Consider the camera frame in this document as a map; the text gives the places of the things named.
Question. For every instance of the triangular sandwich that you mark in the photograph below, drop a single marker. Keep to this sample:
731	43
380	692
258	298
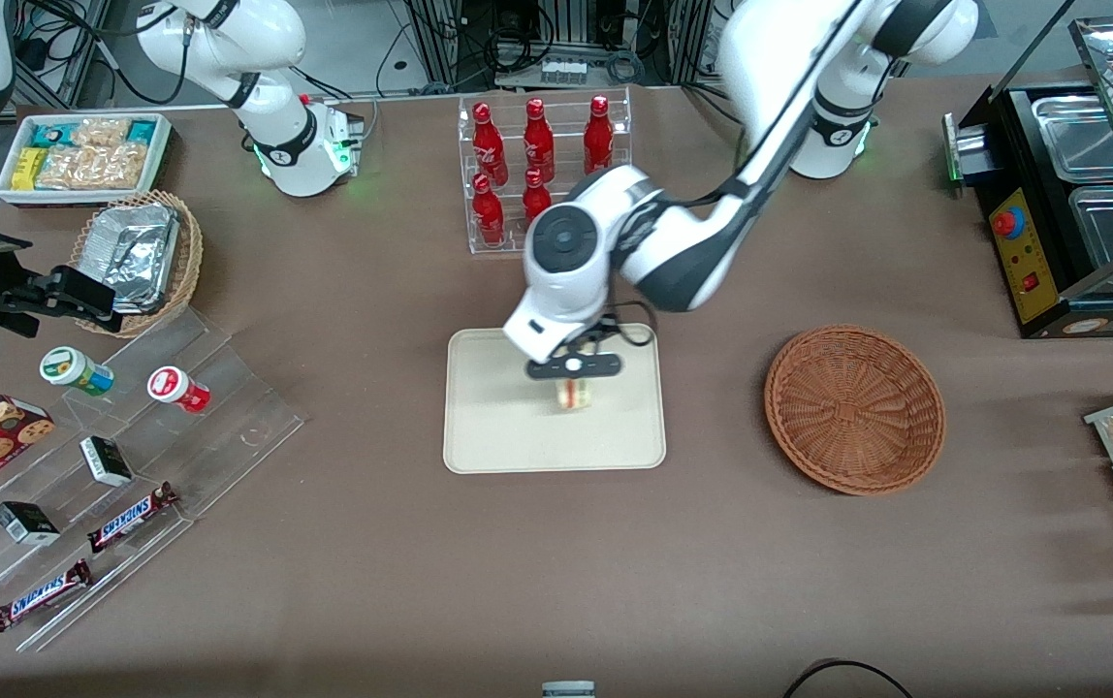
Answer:
574	394

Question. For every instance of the beige plastic tray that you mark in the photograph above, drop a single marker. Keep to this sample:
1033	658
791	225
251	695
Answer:
498	427

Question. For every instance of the yellow snack pack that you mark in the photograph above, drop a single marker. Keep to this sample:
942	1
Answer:
27	169

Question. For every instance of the aluminium foil tray stack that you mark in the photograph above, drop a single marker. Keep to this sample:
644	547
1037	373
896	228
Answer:
135	252

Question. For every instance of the red lid snack cup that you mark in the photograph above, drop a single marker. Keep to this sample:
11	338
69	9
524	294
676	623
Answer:
169	385

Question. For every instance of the red cola bottle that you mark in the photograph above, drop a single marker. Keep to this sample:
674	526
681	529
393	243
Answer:
487	141
535	194
489	215
598	134
538	138

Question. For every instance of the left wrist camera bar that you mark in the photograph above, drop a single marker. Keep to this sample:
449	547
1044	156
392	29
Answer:
556	366

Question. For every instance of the white power strip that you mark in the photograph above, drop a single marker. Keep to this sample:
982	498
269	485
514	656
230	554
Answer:
564	71

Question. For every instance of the large clear cracker bag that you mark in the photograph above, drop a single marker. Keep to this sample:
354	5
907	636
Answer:
91	167

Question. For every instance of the clear acrylic stepped stand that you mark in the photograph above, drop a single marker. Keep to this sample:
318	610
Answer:
227	417

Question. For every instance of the small grey device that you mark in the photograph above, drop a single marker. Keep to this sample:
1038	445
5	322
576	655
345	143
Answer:
568	689

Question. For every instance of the small clear cracker bag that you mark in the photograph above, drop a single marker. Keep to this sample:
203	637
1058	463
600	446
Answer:
101	132

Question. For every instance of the clear acrylic bottle rack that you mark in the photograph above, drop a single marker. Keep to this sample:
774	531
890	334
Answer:
479	247

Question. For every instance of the green lid snack cup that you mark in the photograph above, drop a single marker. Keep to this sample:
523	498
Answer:
67	366

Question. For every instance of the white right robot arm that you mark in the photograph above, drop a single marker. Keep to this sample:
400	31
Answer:
275	145

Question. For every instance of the Snickers chocolate bar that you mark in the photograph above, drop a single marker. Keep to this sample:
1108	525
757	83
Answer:
38	596
130	519

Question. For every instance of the black hot food display case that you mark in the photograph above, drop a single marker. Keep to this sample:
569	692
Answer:
1017	281

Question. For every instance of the light wicker basket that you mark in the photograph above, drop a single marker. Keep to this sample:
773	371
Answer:
190	262

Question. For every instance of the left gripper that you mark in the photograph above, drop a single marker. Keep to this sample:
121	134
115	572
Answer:
601	330

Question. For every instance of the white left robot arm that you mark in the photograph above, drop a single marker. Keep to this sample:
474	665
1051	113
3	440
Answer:
673	252

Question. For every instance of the white rectangular snack bin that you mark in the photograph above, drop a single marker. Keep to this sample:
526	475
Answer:
164	160

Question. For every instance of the round brown wicker basket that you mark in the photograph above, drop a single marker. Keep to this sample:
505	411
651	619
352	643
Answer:
852	412

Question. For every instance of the teal snack pack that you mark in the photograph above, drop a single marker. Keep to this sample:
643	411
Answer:
143	131
54	134

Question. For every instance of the small black white box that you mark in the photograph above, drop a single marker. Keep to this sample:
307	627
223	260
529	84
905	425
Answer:
106	461
25	523

